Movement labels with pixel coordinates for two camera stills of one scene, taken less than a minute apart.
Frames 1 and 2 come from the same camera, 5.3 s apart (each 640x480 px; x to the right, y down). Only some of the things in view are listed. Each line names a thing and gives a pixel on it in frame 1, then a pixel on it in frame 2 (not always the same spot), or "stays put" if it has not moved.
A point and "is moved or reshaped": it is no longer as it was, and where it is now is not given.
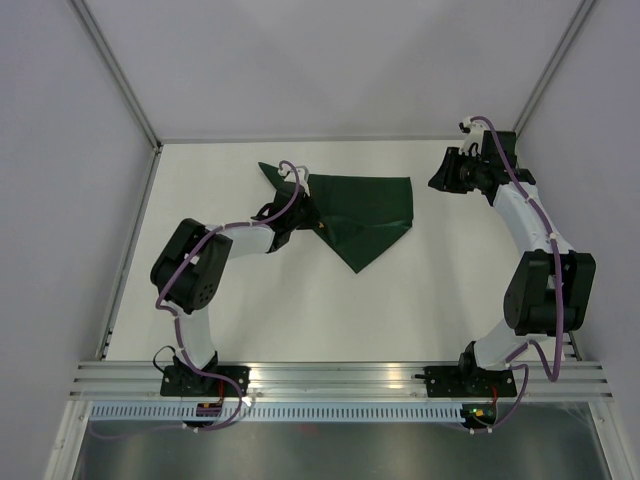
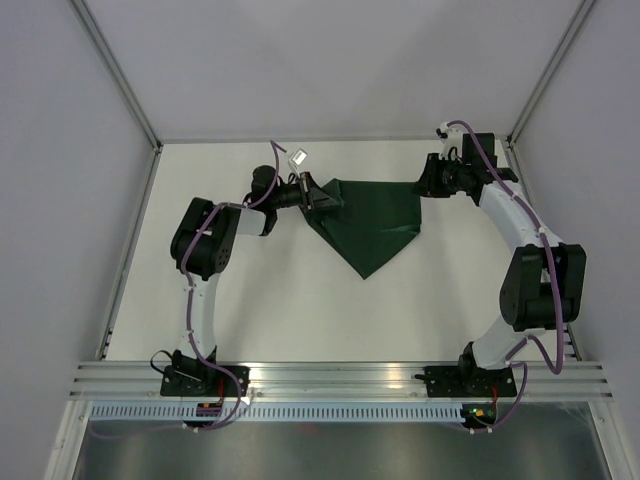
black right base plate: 468,382 stays put
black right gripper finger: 446,176 -> 422,187
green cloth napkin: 359,216 is moved or reshaped
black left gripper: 313,216 -> 312,194
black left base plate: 185,381 stays put
